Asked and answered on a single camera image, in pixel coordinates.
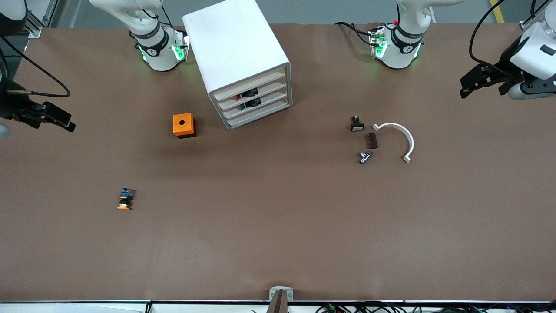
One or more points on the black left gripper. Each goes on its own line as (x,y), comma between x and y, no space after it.
(507,66)

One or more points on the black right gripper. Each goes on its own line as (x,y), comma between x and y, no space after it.
(9,105)

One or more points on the orange push button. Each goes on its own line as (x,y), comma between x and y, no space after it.
(125,199)

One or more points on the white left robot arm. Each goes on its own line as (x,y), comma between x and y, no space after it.
(402,52)

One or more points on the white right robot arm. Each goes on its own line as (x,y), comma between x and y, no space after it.
(160,56)

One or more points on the white drawer cabinet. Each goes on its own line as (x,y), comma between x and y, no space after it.
(230,39)

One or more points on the white empty drawer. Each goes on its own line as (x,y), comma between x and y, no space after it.
(260,115)

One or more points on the white drawer holding green button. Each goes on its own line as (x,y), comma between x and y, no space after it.
(273,100)

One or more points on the white drawer holding red button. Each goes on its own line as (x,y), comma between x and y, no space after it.
(271,91)

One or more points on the brown terminal block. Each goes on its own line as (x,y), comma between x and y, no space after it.
(372,141)

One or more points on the silver metal connector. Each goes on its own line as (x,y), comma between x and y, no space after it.
(365,157)

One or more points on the white curved bracket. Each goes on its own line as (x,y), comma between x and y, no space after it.
(404,130)

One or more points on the aluminium frame profile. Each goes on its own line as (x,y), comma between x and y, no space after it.
(34,30)

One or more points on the orange button enclosure box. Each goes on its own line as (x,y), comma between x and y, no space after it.
(182,124)

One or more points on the black switch with white face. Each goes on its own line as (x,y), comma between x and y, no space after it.
(356,125)

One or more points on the grey mount bracket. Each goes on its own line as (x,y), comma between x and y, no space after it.
(273,294)

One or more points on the brown post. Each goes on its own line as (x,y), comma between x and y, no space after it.
(278,305)

